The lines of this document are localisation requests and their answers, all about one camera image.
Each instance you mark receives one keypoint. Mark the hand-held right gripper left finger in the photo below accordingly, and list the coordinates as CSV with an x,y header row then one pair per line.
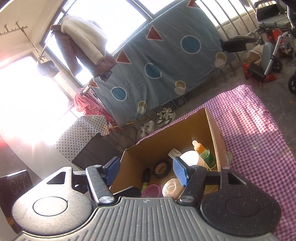
x,y
113,171

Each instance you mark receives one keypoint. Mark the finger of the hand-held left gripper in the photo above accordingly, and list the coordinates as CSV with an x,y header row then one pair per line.
x,y
129,192

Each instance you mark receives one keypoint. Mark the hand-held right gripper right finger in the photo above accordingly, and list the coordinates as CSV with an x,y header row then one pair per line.
x,y
180,171

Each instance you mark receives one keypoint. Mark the green lip balm tube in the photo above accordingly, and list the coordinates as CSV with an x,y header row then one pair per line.
x,y
145,186

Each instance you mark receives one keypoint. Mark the white pill bottle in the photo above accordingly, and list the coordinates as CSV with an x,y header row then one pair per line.
x,y
192,158

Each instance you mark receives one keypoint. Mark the dark jar with gold lid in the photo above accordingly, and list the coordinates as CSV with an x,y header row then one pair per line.
x,y
171,188

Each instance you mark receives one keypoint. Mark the pink plastic bowl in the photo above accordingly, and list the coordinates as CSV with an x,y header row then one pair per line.
x,y
151,191

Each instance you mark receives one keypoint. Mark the black cylindrical tube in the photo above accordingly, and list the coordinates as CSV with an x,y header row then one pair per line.
x,y
146,177

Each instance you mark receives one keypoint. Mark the round black tin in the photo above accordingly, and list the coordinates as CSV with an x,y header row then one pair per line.
x,y
156,173

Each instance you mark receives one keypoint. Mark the green glass dropper bottle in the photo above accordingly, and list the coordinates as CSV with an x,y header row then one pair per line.
x,y
208,158

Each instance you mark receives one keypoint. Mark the brown cardboard box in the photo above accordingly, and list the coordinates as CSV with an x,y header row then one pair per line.
x,y
175,134

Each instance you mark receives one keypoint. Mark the white star printed cloth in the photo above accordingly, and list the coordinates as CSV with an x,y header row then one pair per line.
x,y
78,132

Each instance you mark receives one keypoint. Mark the black and white sneaker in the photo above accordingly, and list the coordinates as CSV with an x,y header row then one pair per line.
x,y
166,119
161,112

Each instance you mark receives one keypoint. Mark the pink clothing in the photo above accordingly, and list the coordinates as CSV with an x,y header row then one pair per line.
x,y
85,104

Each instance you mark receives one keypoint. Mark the purple checkered tablecloth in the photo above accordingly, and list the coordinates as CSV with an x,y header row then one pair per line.
x,y
249,139

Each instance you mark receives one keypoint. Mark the blue printed bed sheet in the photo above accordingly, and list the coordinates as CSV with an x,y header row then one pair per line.
x,y
161,53

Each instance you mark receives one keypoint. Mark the black hanging bag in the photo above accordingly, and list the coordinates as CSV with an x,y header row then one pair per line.
x,y
47,68

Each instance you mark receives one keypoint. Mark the red plastic bag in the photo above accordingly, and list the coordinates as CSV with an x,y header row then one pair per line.
x,y
269,77

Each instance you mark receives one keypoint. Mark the beige woven bag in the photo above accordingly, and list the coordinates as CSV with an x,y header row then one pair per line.
x,y
253,55

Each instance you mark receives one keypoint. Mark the black padded cushion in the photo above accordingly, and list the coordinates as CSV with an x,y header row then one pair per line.
x,y
235,44

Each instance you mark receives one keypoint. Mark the white fleece jacket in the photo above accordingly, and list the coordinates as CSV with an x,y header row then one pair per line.
x,y
83,34

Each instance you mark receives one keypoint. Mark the folding wheelchair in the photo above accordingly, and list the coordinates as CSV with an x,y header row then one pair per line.
x,y
275,20

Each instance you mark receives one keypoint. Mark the metal wall hook rack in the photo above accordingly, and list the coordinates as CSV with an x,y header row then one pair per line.
x,y
16,29

